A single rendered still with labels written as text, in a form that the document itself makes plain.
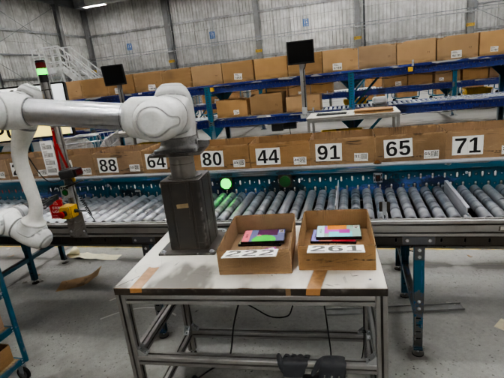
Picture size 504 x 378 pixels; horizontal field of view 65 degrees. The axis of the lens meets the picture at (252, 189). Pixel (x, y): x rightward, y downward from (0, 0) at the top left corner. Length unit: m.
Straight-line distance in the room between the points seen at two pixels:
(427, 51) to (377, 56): 0.73
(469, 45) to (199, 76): 4.38
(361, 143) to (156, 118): 1.41
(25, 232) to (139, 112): 0.86
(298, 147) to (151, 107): 1.28
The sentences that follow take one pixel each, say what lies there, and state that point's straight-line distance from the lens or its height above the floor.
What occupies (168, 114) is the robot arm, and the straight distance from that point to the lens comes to 1.43.
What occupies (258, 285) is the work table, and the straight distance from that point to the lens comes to 1.45.
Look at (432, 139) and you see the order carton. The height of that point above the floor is 1.01.
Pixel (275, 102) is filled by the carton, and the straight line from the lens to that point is 6.82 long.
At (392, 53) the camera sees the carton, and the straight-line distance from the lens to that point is 6.97.
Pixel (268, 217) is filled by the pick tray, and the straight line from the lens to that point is 1.83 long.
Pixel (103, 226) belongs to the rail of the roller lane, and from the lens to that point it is 2.43.
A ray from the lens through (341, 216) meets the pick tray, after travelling 1.83.
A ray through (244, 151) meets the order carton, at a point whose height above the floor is 1.00.
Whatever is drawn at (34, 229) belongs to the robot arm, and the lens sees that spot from 2.01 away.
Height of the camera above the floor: 1.47
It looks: 16 degrees down
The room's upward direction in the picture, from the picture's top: 6 degrees counter-clockwise
